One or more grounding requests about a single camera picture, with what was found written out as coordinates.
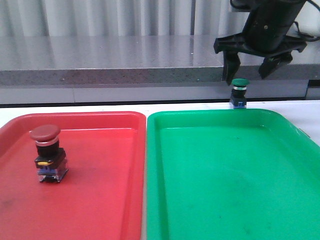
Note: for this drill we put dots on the green mushroom push button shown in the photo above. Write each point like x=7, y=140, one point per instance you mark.
x=238, y=92

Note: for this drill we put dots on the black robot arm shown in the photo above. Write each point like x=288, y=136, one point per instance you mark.
x=265, y=35

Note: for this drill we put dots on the red plastic tray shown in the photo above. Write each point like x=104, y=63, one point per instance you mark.
x=101, y=195

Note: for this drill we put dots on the green plastic tray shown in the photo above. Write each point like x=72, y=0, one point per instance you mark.
x=246, y=174

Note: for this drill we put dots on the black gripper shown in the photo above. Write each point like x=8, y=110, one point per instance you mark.
x=264, y=34

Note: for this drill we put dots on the grey stone counter ledge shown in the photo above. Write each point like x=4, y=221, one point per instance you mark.
x=108, y=60

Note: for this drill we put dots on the red mushroom push button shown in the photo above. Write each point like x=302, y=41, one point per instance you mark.
x=51, y=162

